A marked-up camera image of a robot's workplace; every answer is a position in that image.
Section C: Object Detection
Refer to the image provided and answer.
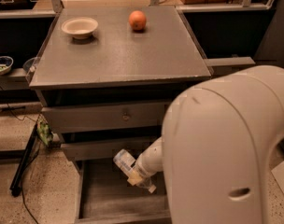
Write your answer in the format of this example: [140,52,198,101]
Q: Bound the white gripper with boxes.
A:
[127,149,163,186]

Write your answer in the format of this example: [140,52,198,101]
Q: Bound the blue plastic bottle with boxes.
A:
[113,149,156,193]

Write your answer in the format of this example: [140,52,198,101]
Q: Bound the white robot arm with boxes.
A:
[136,65,284,224]

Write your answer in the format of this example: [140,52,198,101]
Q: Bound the bottom grey drawer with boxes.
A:
[75,159,172,224]

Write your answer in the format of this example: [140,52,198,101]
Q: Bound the grey drawer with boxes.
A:
[75,159,172,224]
[61,136,157,161]
[42,101,170,133]

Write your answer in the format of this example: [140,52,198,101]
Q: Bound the middle grey drawer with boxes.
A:
[61,136,157,161]

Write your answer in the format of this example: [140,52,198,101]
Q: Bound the top grey drawer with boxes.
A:
[42,101,170,133]

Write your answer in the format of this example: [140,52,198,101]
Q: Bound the grey drawer cabinet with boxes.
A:
[28,5,212,173]

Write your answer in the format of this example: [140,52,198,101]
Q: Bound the green power strip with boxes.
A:
[37,120,53,147]

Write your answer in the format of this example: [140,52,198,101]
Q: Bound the black floor stand leg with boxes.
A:
[9,125,37,197]

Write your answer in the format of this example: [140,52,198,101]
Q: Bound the grey side shelf beam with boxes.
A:
[204,57,255,76]

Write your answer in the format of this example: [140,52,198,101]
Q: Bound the clear plastic container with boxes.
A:
[22,57,40,74]

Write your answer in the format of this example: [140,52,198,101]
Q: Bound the orange fruit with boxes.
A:
[129,10,147,31]

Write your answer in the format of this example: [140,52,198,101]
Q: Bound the cream paper bowl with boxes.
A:
[62,17,98,39]

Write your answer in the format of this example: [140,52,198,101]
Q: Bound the blue patterned bowl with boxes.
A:
[0,56,14,76]

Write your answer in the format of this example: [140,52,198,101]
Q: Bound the black cable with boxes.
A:
[0,77,43,224]

